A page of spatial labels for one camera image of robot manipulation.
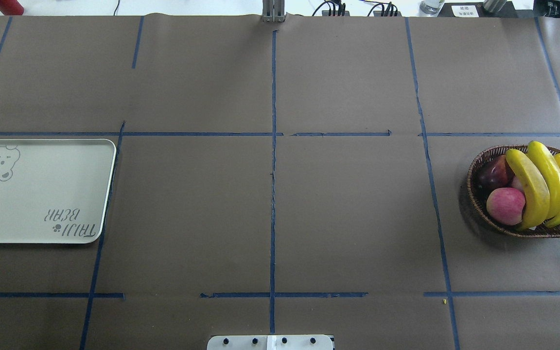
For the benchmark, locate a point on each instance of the yellow banana front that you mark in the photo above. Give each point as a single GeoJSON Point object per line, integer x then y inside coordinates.
{"type": "Point", "coordinates": [535, 189]}

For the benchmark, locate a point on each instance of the yellow banana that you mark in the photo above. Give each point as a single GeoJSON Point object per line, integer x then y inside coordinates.
{"type": "Point", "coordinates": [546, 163]}
{"type": "Point", "coordinates": [535, 189]}

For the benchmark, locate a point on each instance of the brown wicker basket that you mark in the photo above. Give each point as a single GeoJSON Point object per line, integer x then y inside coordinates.
{"type": "Point", "coordinates": [473, 200]}

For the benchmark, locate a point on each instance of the black power strip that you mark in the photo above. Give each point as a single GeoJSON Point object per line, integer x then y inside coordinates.
{"type": "Point", "coordinates": [365, 8]}

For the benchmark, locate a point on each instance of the dark red mango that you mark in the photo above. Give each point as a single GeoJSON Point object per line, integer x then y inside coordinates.
{"type": "Point", "coordinates": [495, 174]}

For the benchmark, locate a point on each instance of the clear water bottle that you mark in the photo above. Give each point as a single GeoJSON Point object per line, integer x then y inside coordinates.
{"type": "Point", "coordinates": [430, 8]}

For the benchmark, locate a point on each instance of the pale pink apple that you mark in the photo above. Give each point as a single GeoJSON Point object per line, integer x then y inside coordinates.
{"type": "Point", "coordinates": [516, 184]}

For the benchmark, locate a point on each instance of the white bear print tray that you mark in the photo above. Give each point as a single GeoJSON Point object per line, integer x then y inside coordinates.
{"type": "Point", "coordinates": [54, 191]}

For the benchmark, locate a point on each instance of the yellow banana middle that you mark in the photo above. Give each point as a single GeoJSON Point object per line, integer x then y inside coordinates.
{"type": "Point", "coordinates": [546, 163]}

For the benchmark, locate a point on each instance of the red cylinder bottle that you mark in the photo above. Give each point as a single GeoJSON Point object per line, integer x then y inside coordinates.
{"type": "Point", "coordinates": [11, 8]}

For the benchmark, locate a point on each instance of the aluminium frame post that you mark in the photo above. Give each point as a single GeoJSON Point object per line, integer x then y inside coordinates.
{"type": "Point", "coordinates": [273, 11]}

